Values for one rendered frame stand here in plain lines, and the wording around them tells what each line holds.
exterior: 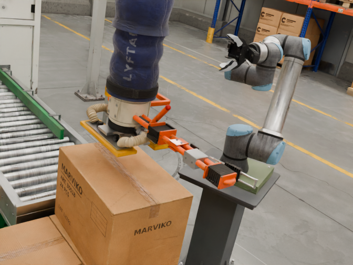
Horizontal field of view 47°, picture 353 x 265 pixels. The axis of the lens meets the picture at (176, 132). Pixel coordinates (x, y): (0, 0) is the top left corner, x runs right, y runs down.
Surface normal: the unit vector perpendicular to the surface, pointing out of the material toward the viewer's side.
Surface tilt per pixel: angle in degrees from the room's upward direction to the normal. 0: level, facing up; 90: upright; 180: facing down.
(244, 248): 0
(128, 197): 0
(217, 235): 90
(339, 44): 90
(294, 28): 91
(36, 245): 0
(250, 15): 90
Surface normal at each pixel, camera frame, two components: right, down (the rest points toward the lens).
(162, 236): 0.57, 0.42
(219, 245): -0.49, 0.26
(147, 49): 0.43, 0.07
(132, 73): 0.07, 0.15
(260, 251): 0.18, -0.90
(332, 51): -0.75, 0.13
